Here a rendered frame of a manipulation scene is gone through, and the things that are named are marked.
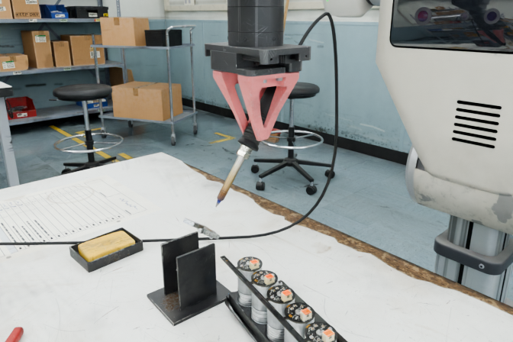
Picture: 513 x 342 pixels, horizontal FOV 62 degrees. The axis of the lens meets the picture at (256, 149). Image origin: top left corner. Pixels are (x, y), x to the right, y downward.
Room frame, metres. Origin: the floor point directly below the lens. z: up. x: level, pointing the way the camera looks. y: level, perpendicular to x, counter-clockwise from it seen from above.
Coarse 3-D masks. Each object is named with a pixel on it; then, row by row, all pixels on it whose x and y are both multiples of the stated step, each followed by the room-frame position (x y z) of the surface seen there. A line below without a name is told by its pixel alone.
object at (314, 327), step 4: (308, 324) 0.28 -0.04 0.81; (312, 324) 0.28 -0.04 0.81; (316, 324) 0.28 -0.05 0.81; (320, 324) 0.28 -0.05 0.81; (324, 324) 0.28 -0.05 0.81; (328, 324) 0.28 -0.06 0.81; (308, 328) 0.28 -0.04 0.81; (312, 328) 0.28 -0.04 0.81; (316, 328) 0.28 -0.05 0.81; (324, 328) 0.28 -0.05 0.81; (332, 328) 0.28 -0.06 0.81; (308, 332) 0.27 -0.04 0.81; (312, 332) 0.27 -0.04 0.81; (336, 332) 0.27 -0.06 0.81; (308, 336) 0.27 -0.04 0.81; (316, 336) 0.27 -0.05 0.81; (336, 336) 0.27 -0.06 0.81; (312, 340) 0.26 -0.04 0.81; (316, 340) 0.26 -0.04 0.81; (320, 340) 0.26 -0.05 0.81; (332, 340) 0.26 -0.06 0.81
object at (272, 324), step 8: (280, 296) 0.32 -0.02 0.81; (272, 304) 0.31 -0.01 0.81; (280, 304) 0.31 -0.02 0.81; (288, 304) 0.31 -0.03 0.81; (280, 312) 0.31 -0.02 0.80; (272, 320) 0.31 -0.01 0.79; (272, 328) 0.31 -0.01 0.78; (280, 328) 0.31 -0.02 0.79; (272, 336) 0.31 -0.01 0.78; (280, 336) 0.31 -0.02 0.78
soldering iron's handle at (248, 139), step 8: (272, 88) 0.46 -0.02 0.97; (264, 96) 0.46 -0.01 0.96; (272, 96) 0.46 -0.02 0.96; (264, 104) 0.46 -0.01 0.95; (264, 112) 0.45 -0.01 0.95; (264, 120) 0.45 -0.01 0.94; (248, 128) 0.45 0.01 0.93; (248, 136) 0.44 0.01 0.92; (248, 144) 0.44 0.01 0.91; (256, 144) 0.44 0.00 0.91
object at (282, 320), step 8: (224, 256) 0.38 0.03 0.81; (232, 264) 0.37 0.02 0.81; (248, 280) 0.34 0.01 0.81; (248, 288) 0.33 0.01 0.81; (256, 296) 0.32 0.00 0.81; (264, 304) 0.31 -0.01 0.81; (272, 312) 0.30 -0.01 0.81; (280, 320) 0.29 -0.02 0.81; (288, 328) 0.28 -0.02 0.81; (296, 336) 0.27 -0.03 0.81
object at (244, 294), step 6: (240, 270) 0.36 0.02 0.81; (258, 270) 0.36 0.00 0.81; (246, 276) 0.36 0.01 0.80; (240, 282) 0.36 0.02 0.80; (240, 288) 0.36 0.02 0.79; (246, 288) 0.36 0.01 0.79; (240, 294) 0.36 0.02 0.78; (246, 294) 0.36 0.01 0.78; (240, 300) 0.36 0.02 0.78; (246, 300) 0.36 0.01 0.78; (246, 306) 0.36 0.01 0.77
